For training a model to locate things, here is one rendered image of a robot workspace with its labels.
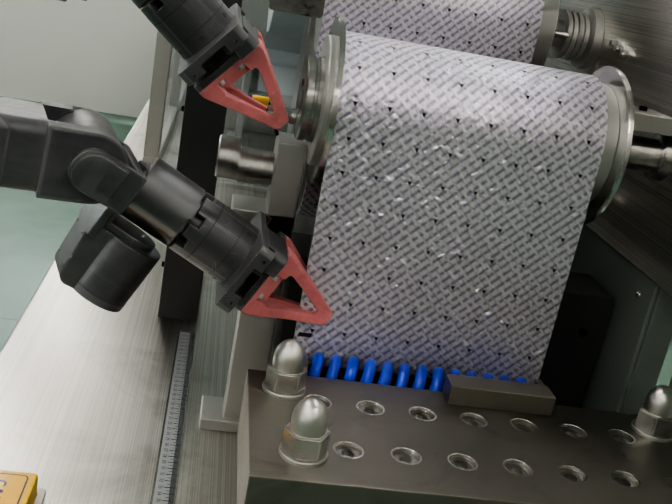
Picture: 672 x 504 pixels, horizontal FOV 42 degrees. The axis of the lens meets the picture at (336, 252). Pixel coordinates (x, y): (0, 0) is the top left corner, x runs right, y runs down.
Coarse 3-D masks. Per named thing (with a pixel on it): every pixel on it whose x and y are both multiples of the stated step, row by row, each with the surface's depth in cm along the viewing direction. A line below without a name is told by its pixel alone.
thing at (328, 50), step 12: (324, 48) 78; (324, 96) 73; (612, 96) 77; (324, 108) 72; (612, 108) 76; (324, 120) 72; (612, 120) 76; (324, 132) 73; (612, 132) 76; (312, 144) 76; (612, 144) 76; (312, 156) 75; (612, 156) 76; (600, 168) 76; (600, 180) 77
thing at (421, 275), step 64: (320, 192) 74; (384, 192) 74; (448, 192) 75; (320, 256) 76; (384, 256) 76; (448, 256) 77; (512, 256) 78; (384, 320) 78; (448, 320) 79; (512, 320) 80
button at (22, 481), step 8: (0, 472) 72; (8, 472) 72; (16, 472) 73; (24, 472) 73; (0, 480) 71; (8, 480) 71; (16, 480) 72; (24, 480) 72; (32, 480) 72; (0, 488) 70; (8, 488) 70; (16, 488) 71; (24, 488) 71; (32, 488) 71; (0, 496) 69; (8, 496) 69; (16, 496) 70; (24, 496) 70; (32, 496) 71
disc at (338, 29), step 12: (336, 24) 75; (336, 36) 74; (336, 48) 73; (336, 60) 72; (336, 72) 71; (336, 84) 70; (336, 96) 70; (336, 108) 71; (324, 144) 72; (324, 156) 73; (312, 168) 78; (312, 180) 77
